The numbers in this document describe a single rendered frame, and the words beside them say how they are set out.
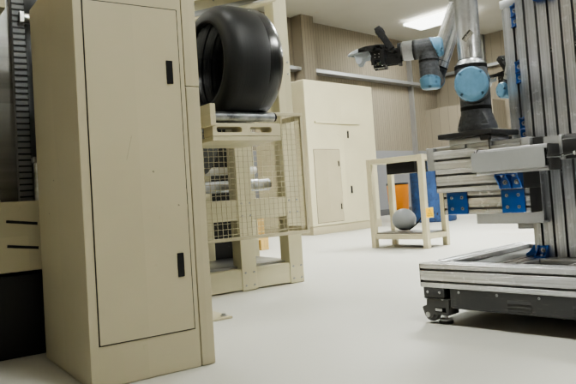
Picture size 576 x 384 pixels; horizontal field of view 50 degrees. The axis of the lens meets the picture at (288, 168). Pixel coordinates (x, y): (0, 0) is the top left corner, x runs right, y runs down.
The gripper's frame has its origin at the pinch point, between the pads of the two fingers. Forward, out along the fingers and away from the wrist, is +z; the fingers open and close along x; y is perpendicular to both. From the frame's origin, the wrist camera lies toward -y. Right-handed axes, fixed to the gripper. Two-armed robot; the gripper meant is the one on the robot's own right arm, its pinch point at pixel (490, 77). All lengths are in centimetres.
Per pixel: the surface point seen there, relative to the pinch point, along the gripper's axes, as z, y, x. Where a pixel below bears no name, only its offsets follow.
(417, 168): 193, 47, 59
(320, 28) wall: 781, -215, 255
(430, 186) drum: 514, 92, 259
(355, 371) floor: -101, 87, -144
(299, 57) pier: 734, -158, 185
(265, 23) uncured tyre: 0, -42, -116
